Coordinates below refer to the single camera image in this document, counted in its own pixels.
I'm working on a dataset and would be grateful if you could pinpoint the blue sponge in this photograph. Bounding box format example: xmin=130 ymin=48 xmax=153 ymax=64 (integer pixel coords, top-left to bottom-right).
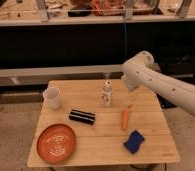
xmin=123 ymin=130 xmax=145 ymax=154

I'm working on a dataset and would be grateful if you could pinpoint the orange carrot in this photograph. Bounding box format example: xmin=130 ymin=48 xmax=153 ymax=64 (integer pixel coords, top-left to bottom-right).
xmin=122 ymin=105 xmax=132 ymax=130

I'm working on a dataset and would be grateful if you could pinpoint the long background shelf bench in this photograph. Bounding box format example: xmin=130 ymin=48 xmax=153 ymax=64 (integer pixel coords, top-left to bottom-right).
xmin=0 ymin=64 xmax=122 ymax=86

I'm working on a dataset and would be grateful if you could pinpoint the black striped block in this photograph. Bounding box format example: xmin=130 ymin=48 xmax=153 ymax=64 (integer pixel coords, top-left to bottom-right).
xmin=69 ymin=109 xmax=95 ymax=125

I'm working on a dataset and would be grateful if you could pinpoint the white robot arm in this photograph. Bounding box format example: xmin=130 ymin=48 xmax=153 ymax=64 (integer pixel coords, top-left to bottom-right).
xmin=122 ymin=51 xmax=195 ymax=117

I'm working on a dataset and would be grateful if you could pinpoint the white plastic cup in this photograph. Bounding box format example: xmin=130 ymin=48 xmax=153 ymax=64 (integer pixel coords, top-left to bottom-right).
xmin=43 ymin=87 xmax=61 ymax=110

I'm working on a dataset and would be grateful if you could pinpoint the white plastic bottle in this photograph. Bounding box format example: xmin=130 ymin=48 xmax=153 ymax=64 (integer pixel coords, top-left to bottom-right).
xmin=102 ymin=81 xmax=112 ymax=107

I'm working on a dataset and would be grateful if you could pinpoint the orange round plate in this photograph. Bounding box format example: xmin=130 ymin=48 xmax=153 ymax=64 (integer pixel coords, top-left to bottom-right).
xmin=36 ymin=124 xmax=76 ymax=164

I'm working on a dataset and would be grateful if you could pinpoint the wooden table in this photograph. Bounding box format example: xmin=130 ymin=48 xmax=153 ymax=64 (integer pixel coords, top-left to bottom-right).
xmin=26 ymin=78 xmax=181 ymax=169

